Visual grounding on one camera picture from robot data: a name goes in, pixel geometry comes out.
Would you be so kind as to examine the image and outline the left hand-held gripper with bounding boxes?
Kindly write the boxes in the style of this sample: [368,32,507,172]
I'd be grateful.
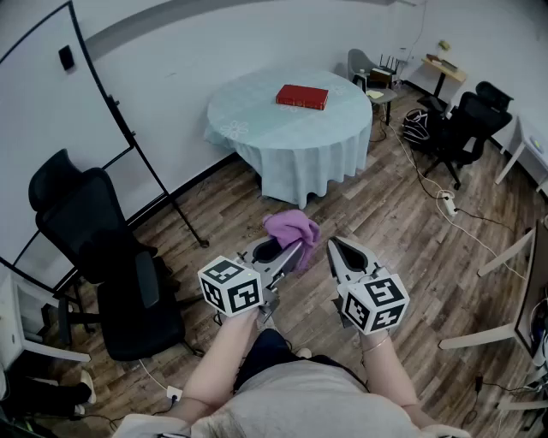
[197,237,307,325]

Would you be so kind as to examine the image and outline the white power strip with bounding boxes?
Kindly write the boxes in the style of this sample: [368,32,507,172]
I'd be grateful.
[436,190,459,218]

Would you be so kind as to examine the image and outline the black router with antennas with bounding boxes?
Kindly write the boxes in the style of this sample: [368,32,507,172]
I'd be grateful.
[370,53,402,74]

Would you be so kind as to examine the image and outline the black office chair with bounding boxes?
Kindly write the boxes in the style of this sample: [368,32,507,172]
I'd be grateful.
[27,148,202,363]
[421,80,515,192]

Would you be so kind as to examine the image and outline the black and white backpack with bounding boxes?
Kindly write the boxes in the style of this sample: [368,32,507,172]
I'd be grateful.
[402,107,433,151]

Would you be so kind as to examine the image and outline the black whiteboard eraser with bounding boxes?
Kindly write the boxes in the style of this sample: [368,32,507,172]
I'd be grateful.
[58,44,76,71]

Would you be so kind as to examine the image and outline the person's left forearm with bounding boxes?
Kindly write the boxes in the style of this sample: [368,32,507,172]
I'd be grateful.
[169,310,262,423]

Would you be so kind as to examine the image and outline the brown box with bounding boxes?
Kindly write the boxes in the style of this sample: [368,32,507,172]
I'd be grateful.
[368,68,394,90]

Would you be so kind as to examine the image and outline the whiteboard on black stand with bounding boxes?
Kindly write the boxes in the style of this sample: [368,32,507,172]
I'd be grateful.
[0,0,211,296]

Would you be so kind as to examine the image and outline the person's grey shirt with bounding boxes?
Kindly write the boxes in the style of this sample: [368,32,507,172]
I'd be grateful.
[113,358,472,438]

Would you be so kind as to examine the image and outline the thin gold bracelet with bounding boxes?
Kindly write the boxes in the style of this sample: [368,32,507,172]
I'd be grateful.
[361,337,390,354]

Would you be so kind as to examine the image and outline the grey shell chair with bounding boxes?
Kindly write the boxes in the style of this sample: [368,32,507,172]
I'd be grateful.
[346,47,399,127]

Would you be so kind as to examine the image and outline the white cabinet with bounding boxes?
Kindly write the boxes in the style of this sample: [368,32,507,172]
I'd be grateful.
[0,260,92,364]

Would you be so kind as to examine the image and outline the light blue flowered tablecloth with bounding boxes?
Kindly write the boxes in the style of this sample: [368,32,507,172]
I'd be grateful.
[203,67,373,210]

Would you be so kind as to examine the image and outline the dark tray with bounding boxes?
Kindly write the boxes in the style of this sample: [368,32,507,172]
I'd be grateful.
[426,53,459,72]

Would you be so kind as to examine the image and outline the person's right forearm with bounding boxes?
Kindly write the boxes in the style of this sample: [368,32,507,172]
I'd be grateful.
[358,331,423,411]

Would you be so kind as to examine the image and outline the red book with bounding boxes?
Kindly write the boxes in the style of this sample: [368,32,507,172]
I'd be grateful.
[275,83,330,112]

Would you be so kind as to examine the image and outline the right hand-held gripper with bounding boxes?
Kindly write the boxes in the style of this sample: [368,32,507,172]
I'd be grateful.
[327,237,411,336]

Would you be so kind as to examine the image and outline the purple cloth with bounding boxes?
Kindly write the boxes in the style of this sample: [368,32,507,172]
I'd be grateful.
[262,209,322,273]

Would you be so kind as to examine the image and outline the person's dark trousers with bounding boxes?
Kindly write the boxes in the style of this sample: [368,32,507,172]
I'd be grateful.
[233,328,372,393]

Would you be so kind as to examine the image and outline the white frame desk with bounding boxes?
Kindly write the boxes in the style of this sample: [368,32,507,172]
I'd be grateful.
[439,217,548,411]

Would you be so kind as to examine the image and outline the small wooden table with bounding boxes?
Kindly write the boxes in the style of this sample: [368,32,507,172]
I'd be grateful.
[417,54,468,113]

